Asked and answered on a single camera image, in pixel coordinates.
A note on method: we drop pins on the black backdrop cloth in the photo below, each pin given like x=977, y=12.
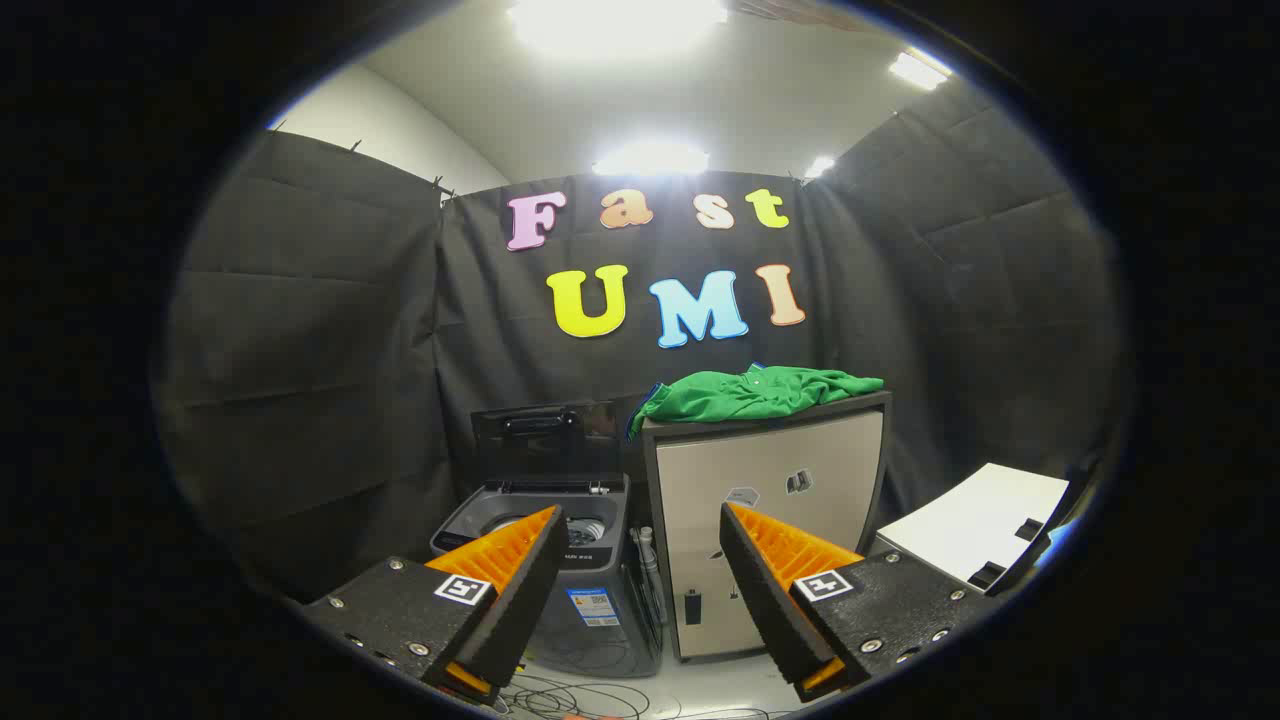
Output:
x=300, y=350

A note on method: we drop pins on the grey washing machine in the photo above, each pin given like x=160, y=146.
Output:
x=600, y=645

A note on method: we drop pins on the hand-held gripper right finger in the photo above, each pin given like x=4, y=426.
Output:
x=765, y=600

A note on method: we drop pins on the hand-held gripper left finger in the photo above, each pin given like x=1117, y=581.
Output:
x=520, y=610

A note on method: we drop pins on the bright ceiling light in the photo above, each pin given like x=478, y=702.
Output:
x=650, y=160
x=820, y=167
x=615, y=25
x=918, y=70

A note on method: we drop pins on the green polo shirt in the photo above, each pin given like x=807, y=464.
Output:
x=750, y=395

